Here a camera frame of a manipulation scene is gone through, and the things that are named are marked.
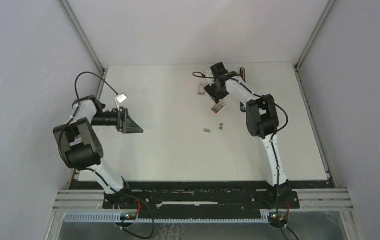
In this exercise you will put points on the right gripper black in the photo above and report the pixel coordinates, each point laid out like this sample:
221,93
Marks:
217,97

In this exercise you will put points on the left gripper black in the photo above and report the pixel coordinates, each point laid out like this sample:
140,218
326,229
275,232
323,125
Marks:
125,124

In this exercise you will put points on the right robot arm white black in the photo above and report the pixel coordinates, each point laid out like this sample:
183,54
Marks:
262,120

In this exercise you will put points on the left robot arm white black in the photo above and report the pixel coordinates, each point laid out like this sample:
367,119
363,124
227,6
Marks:
79,146

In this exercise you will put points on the staple box red white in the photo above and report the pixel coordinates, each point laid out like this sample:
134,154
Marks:
201,89

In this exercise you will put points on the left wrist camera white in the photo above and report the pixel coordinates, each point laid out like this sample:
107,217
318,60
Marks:
120,98

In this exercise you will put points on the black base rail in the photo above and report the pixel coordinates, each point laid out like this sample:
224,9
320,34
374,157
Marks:
210,200

